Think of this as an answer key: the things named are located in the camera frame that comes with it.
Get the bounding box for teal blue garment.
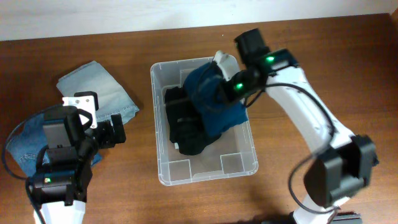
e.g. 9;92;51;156
183;62;248;137

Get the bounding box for light blue jeans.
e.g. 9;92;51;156
56;61;139;124

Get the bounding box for black garment with tape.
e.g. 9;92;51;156
164;87;221;156

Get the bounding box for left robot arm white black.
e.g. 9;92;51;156
25;106;126;223

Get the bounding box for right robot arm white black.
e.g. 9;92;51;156
214;29;379;223

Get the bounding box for clear plastic storage bin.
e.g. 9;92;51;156
150;57;259;186

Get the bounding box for dark blue folded jeans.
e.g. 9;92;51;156
6;113;103;178

